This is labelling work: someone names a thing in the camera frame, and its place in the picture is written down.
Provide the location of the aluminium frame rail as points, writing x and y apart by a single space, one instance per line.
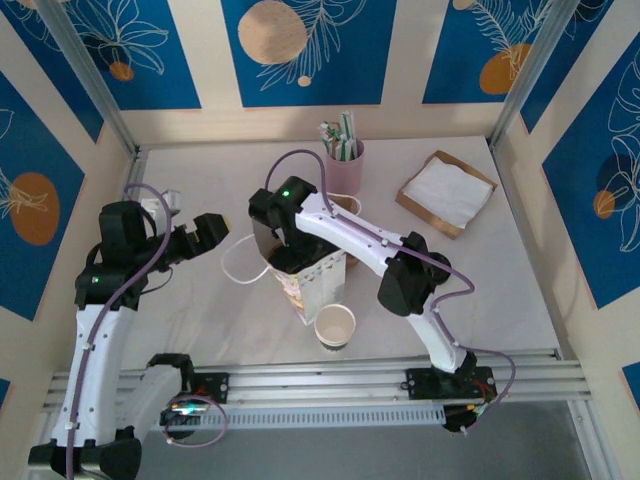
320 385

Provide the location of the aluminium side rail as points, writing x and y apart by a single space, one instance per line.
131 200
516 200

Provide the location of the green striped straw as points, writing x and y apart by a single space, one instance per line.
352 135
345 135

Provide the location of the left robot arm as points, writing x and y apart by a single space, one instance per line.
100 380

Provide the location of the aluminium frame post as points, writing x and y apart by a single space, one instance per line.
535 75
90 75

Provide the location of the white paper napkins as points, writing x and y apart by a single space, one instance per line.
450 192

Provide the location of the green printed paper sachet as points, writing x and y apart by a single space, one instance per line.
339 145
326 136

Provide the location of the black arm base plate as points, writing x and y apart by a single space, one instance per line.
220 387
420 385

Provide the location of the white paper bag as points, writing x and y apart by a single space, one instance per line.
325 290

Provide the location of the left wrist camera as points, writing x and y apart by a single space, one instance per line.
160 205

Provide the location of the black white paper cup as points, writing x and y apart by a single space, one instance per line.
334 322

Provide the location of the brown cardboard napkin tray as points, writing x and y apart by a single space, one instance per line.
425 210

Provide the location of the pink cylindrical holder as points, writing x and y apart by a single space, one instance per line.
350 175

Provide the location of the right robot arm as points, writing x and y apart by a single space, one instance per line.
350 235

